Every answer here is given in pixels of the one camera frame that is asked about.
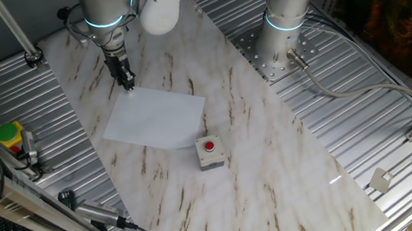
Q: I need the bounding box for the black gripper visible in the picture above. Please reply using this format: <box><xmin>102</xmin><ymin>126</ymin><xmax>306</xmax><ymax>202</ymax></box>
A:
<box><xmin>102</xmin><ymin>46</ymin><xmax>138</xmax><ymax>93</ymax></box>

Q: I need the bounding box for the white paper sheet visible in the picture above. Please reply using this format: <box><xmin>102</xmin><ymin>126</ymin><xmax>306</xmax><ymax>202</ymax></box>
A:
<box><xmin>98</xmin><ymin>80</ymin><xmax>210</xmax><ymax>156</ymax></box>

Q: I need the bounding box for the black pole foot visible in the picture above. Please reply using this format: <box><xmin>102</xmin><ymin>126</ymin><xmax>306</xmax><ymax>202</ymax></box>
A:
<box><xmin>23</xmin><ymin>45</ymin><xmax>46</xmax><ymax>70</ymax></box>

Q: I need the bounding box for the yellow button box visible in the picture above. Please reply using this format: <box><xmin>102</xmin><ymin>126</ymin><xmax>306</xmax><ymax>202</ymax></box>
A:
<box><xmin>0</xmin><ymin>119</ymin><xmax>26</xmax><ymax>149</ymax></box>

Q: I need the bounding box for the marble pattern table mat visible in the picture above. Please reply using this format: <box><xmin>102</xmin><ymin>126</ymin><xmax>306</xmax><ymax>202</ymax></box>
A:
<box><xmin>33</xmin><ymin>0</ymin><xmax>390</xmax><ymax>231</ymax></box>

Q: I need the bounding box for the colourful patterned cloth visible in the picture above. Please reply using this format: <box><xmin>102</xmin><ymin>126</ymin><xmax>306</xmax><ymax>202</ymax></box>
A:
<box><xmin>330</xmin><ymin>0</ymin><xmax>412</xmax><ymax>95</ymax></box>

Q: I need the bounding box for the black camera cable with plug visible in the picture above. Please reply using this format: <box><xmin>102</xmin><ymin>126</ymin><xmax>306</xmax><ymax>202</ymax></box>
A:
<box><xmin>55</xmin><ymin>0</ymin><xmax>147</xmax><ymax>53</ymax></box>

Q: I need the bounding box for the silver camera on mount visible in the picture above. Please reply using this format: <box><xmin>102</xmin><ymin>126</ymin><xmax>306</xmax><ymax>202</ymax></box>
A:
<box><xmin>14</xmin><ymin>127</ymin><xmax>53</xmax><ymax>177</ymax></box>

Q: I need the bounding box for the aluminium frame pole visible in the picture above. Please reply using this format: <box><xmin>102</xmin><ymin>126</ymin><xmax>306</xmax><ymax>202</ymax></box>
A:
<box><xmin>0</xmin><ymin>0</ymin><xmax>39</xmax><ymax>62</ymax></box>

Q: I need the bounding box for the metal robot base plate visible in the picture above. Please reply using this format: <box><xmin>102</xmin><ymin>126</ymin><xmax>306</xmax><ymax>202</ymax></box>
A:
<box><xmin>231</xmin><ymin>19</ymin><xmax>322</xmax><ymax>87</ymax></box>

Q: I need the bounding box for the aluminium frame beam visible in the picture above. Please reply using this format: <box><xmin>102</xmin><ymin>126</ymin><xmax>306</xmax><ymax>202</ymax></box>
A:
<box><xmin>0</xmin><ymin>137</ymin><xmax>127</xmax><ymax>231</ymax></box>

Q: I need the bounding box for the grey cable with metal connector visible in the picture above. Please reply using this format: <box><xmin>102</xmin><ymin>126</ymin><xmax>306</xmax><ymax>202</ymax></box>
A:
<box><xmin>285</xmin><ymin>37</ymin><xmax>412</xmax><ymax>121</ymax></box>

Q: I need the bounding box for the white cable bundle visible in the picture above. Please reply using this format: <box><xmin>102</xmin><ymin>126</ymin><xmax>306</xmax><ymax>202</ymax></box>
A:
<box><xmin>300</xmin><ymin>3</ymin><xmax>412</xmax><ymax>124</ymax></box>

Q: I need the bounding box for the small white adhesive mount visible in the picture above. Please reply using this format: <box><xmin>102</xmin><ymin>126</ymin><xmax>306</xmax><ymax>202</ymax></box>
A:
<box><xmin>367</xmin><ymin>165</ymin><xmax>396</xmax><ymax>195</ymax></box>

